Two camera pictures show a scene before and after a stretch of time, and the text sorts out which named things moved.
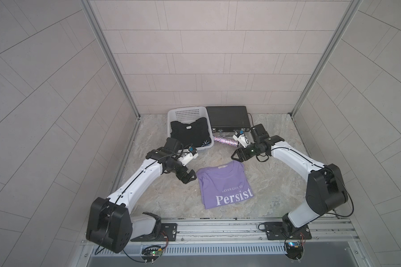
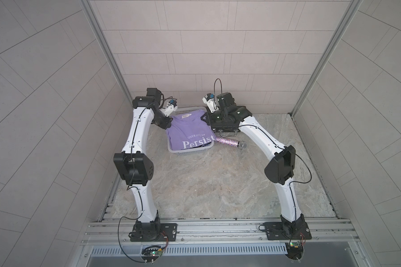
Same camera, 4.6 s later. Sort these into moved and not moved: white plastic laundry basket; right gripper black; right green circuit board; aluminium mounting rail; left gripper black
Moved: right gripper black; left gripper black
Not moved: aluminium mounting rail; white plastic laundry basket; right green circuit board
